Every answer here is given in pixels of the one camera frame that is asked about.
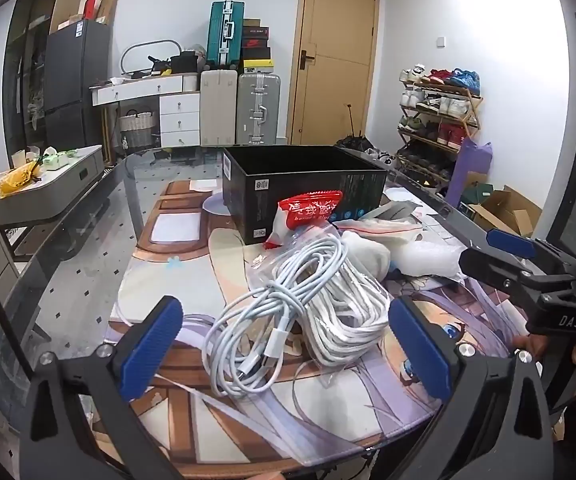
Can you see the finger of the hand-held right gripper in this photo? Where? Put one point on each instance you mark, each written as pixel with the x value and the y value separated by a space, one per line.
pixel 510 244
pixel 508 272

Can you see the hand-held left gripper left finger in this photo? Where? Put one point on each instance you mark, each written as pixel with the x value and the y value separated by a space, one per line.
pixel 152 345

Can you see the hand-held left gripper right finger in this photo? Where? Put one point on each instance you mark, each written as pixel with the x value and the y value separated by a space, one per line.
pixel 418 345

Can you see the white plush toy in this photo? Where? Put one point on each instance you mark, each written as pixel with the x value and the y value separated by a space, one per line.
pixel 368 255

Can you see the red snack packet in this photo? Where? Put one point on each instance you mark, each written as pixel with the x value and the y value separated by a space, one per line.
pixel 308 210

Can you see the black cardboard box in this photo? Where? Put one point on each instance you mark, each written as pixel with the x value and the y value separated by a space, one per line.
pixel 293 200

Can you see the open cardboard box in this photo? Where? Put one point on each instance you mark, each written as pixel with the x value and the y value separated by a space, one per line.
pixel 513 215

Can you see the printed table mat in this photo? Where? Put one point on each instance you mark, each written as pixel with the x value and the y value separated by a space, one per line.
pixel 177 270

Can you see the clear bubble wrap bag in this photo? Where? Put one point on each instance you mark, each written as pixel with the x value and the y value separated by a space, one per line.
pixel 428 260

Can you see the purple yoga mat roll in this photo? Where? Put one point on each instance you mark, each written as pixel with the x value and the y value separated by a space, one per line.
pixel 468 170

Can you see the grey pouch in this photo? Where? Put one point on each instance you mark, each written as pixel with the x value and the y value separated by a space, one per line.
pixel 393 210

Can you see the clear zip bag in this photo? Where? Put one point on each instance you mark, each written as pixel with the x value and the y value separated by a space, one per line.
pixel 383 226

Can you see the wooden shoe rack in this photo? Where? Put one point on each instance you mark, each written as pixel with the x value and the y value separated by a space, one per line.
pixel 470 105

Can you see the shoe rack with shoes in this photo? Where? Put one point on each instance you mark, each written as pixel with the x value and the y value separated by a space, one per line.
pixel 438 110

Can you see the pile of floor shoes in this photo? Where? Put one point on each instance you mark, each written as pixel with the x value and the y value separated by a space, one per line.
pixel 383 156

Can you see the grey coffee table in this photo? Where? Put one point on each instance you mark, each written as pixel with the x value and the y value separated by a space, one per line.
pixel 57 185

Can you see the black umbrella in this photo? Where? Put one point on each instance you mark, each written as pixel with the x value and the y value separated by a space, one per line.
pixel 353 142

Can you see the green white packets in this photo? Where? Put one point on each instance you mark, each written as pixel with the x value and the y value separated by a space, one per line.
pixel 57 157

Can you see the yellow plastic bag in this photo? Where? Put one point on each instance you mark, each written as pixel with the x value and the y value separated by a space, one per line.
pixel 15 180

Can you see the wicker basket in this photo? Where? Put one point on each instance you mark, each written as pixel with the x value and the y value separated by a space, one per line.
pixel 136 130

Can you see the wooden door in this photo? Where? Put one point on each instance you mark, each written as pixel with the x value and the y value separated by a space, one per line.
pixel 338 85

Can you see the white dressing desk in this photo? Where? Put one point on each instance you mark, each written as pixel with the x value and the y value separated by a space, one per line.
pixel 177 110

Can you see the beige suitcase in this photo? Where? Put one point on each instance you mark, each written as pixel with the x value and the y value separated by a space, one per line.
pixel 217 110

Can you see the silver suitcase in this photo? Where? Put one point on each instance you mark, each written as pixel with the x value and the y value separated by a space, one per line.
pixel 258 110

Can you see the dark grey fridge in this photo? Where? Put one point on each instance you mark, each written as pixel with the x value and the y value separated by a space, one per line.
pixel 72 85

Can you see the black bag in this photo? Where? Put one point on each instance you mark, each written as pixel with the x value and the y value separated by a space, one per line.
pixel 183 61

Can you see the black yellow shoe box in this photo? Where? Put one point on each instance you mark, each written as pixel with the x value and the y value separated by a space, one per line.
pixel 258 66

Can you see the dark glass cabinet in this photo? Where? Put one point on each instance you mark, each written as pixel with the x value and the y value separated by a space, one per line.
pixel 22 60

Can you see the teal suitcase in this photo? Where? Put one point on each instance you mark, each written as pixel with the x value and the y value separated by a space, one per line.
pixel 225 35

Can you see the black red shoe box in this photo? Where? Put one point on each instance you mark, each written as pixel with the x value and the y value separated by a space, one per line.
pixel 256 37

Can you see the brown narrow carton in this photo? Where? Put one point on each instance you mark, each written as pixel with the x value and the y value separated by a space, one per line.
pixel 107 7

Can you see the red narrow box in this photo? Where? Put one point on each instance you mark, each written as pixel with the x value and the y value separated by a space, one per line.
pixel 91 7

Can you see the oval mirror frame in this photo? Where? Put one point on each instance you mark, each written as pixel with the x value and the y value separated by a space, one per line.
pixel 126 55

